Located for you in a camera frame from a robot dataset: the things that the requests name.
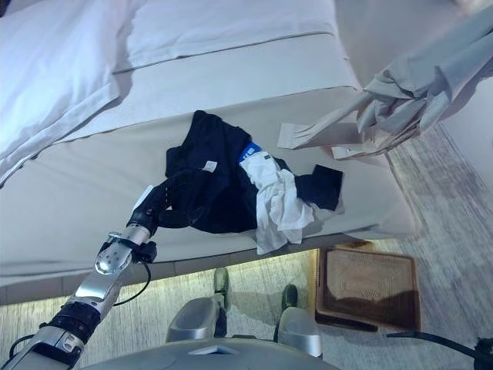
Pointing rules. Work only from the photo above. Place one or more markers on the grey robot torso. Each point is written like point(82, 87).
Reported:
point(173, 358)

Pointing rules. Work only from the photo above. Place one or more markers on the beige upholstered bed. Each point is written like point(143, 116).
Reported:
point(38, 285)

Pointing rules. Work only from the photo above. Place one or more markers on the beige bed throw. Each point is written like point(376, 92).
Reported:
point(96, 192)

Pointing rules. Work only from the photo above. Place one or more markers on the brown wicker basket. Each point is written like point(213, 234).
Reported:
point(366, 285)

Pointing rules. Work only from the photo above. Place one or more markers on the beige garment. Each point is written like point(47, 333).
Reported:
point(404, 88)

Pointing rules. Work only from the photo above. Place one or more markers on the white garment with blue band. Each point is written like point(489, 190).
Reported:
point(277, 200)

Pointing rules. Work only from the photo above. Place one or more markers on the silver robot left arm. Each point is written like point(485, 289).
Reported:
point(108, 262)

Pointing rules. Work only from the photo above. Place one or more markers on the black garment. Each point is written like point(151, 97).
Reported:
point(215, 138)

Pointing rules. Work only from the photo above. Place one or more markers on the white duvet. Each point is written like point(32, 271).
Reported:
point(58, 58)

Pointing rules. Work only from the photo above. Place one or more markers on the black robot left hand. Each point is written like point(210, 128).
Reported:
point(161, 192)

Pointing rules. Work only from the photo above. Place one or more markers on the silver robot left leg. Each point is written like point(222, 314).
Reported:
point(196, 316)

